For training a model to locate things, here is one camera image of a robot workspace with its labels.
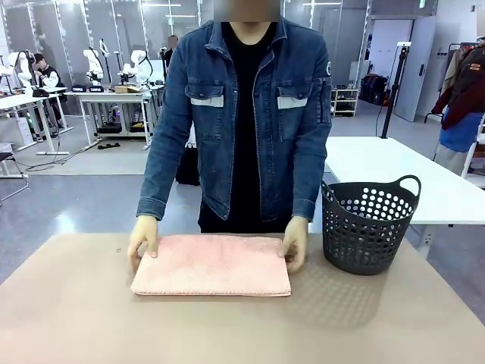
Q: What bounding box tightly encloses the person's left hand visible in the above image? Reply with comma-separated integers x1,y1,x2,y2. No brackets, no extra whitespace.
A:
281,215,308,273

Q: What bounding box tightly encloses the person's right hand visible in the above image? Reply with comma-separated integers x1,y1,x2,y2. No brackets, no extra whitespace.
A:
127,215,160,275

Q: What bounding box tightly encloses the pink terry towel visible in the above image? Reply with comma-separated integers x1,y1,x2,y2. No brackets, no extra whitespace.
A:
130,234,293,298

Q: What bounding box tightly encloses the person's right forearm denim sleeve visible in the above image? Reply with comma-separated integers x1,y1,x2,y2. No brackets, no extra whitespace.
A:
136,147,180,223

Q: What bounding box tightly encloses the dark grey perforated laundry basket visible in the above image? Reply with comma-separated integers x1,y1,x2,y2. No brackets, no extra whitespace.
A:
321,174,422,276

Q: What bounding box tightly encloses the black bag on floor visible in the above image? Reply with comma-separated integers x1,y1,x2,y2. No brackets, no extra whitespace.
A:
175,143,202,187

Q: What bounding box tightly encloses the white rectangular table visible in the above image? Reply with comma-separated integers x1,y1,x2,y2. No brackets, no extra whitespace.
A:
324,136,485,259

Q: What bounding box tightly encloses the person in denim jacket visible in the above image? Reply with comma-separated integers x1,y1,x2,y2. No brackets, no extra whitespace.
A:
136,17,333,234

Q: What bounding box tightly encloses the white desk with robot arms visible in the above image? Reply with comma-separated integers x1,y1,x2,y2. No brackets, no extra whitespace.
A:
63,87,166,151

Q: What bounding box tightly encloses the white shoe shelf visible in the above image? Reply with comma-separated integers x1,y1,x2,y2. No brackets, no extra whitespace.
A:
330,87,361,118

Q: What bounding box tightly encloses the black office chair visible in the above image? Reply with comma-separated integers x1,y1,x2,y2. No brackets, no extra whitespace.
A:
0,150,30,208

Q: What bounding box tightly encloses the black tripod pole with sensor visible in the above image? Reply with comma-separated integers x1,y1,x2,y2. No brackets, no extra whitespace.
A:
380,42,412,140

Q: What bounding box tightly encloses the black suitcase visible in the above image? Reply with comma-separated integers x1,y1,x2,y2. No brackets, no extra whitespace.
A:
359,74,390,105

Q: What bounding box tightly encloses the white height-adjustable desk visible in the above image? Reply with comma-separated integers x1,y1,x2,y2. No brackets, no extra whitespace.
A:
0,86,75,157

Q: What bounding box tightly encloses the standing person in black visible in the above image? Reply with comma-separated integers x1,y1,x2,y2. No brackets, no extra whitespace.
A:
160,34,180,79

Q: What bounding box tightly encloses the seated person in varsity jacket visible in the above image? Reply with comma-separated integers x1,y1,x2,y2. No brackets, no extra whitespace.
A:
32,53,66,130

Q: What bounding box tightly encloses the blue garment on rack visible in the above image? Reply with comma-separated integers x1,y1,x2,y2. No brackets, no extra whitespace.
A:
439,107,485,153

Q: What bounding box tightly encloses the maroon jacket on rack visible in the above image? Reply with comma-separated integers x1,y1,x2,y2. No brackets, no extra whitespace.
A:
431,37,485,132

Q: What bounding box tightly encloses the beige coat on rack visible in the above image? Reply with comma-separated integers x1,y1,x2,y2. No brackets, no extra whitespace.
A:
441,47,468,96

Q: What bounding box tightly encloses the white door with handle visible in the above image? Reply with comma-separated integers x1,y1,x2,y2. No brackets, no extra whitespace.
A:
393,15,437,123

